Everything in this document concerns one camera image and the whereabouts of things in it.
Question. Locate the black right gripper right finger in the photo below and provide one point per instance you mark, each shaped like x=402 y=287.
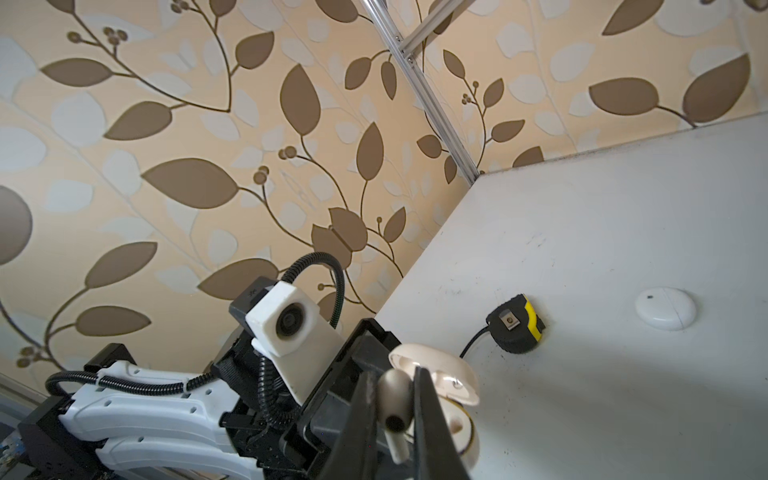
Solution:
x=436 y=457

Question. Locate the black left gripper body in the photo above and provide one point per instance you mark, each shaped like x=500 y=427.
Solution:
x=290 y=439

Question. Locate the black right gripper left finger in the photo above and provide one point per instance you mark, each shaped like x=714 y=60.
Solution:
x=354 y=454

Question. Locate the beige earbud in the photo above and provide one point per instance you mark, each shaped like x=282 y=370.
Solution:
x=395 y=399

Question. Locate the white earbud charging case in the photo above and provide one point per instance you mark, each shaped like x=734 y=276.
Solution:
x=666 y=308

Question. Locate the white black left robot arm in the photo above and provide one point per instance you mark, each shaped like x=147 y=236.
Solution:
x=115 y=416

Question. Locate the black yellow tape measure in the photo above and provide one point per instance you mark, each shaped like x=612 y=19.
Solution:
x=515 y=326

